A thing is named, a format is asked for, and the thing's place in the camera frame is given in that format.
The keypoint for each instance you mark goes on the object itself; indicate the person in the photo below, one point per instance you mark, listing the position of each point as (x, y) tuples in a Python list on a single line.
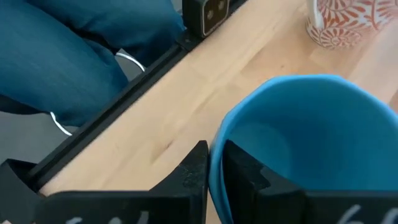
[(62, 56)]

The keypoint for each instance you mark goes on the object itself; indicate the black table-level camera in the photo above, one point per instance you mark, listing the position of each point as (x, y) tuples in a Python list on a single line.
[(211, 14)]

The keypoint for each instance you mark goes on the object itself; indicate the white mug orange floral pattern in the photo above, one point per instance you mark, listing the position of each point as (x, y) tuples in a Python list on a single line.
[(342, 28)]

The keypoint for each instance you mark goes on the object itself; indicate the black aluminium table frame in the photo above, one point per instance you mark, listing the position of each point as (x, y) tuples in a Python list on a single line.
[(118, 104)]

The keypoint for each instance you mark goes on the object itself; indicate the blue faceted mug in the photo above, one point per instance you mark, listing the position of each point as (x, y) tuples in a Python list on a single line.
[(311, 130)]

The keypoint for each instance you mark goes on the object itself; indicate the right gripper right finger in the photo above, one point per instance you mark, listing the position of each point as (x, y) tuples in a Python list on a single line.
[(280, 205)]

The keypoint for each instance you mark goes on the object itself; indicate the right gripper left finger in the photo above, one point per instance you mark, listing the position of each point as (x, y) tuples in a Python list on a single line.
[(180, 199)]

